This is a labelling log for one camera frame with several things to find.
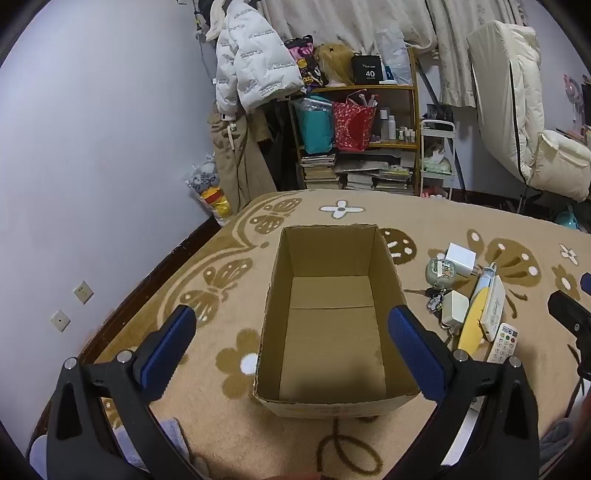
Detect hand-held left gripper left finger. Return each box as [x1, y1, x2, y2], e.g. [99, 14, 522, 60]
[46, 305, 204, 480]

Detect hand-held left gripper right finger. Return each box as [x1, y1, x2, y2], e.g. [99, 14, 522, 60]
[383, 305, 541, 480]

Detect bunch of keys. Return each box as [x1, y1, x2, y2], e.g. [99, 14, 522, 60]
[404, 286, 446, 315]

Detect white square power bank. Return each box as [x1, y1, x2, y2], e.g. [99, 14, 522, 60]
[441, 291, 471, 330]

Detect yellow and green surfboard toy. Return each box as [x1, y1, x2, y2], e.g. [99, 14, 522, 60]
[457, 281, 491, 354]

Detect white remote control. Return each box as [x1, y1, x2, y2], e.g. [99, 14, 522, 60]
[487, 323, 520, 364]

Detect cream rectangular case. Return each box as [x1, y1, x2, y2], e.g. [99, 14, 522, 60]
[480, 275, 508, 342]

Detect cardboard box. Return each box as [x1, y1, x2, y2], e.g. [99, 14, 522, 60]
[252, 224, 422, 418]

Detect light blue handheld tube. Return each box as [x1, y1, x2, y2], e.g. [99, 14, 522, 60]
[472, 262, 498, 296]

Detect green cartoon earbud case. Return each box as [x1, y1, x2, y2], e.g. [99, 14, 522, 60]
[426, 256, 458, 288]

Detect white charger block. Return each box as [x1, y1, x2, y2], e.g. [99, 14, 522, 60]
[445, 243, 477, 278]

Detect pale lavender cloth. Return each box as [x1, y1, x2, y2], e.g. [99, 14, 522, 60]
[111, 418, 190, 469]

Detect blue-grey cloth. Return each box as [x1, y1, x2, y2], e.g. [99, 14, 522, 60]
[538, 418, 575, 467]

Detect beige butterfly printed blanket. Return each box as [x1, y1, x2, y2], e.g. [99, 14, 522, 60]
[28, 189, 591, 480]

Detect bag of plush toys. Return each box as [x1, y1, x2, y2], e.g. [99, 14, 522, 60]
[185, 152, 232, 227]

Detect green tissue pack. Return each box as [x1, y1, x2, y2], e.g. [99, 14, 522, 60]
[422, 154, 452, 175]

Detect pink fan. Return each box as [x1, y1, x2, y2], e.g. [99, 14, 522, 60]
[563, 71, 583, 125]

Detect cream recliner chair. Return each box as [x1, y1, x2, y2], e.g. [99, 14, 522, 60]
[466, 19, 591, 204]

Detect beige hanging trousers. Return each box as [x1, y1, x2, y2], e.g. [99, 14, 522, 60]
[210, 104, 278, 215]

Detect white trolley cart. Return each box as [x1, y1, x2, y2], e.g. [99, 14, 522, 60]
[419, 119, 458, 199]

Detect red patterned bag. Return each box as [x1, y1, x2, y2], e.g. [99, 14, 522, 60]
[331, 92, 378, 153]

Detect dark hanging garment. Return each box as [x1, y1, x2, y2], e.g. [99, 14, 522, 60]
[259, 99, 301, 190]

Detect teal bag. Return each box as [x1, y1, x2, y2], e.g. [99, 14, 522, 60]
[295, 97, 334, 155]

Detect beige floral curtain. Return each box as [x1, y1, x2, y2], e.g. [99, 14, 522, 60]
[256, 0, 490, 109]

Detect wooden shelf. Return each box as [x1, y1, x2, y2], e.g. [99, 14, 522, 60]
[288, 46, 422, 197]

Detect black box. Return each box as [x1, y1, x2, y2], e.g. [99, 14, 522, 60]
[352, 54, 384, 86]

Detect blonde wig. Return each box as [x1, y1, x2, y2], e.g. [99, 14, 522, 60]
[314, 43, 356, 88]

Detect clear plastic bag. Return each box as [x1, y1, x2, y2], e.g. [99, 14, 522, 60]
[374, 28, 414, 86]

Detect white puffer jacket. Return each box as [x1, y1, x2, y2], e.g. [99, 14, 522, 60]
[205, 0, 305, 116]

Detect black cartoon print bag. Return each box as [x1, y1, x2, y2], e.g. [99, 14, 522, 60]
[284, 36, 324, 88]

